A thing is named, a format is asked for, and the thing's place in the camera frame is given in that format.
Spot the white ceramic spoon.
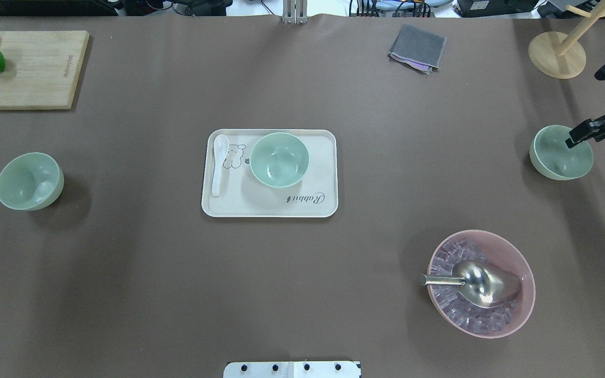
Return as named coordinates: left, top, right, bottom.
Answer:
left=211, top=134, right=229, bottom=197

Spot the pink bowl with ice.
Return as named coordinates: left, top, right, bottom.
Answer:
left=427, top=230, right=536, bottom=338

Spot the grey folded cloth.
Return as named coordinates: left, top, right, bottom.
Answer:
left=388, top=24, right=447, bottom=75

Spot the green bowl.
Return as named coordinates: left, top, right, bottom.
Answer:
left=529, top=124, right=594, bottom=181
left=250, top=132, right=310, bottom=188
left=0, top=152, right=65, bottom=211

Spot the wooden cutting board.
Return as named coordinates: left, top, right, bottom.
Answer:
left=0, top=30, right=89, bottom=110

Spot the metal scoop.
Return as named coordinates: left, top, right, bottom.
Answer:
left=419, top=260, right=521, bottom=309

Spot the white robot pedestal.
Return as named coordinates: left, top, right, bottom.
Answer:
left=223, top=360, right=362, bottom=377

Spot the wooden mug tree stand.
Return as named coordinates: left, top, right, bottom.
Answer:
left=528, top=1, right=605, bottom=79

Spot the green bowl on tray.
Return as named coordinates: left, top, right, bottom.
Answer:
left=250, top=132, right=310, bottom=188

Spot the cream rabbit tray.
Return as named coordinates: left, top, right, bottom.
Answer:
left=201, top=129, right=339, bottom=218

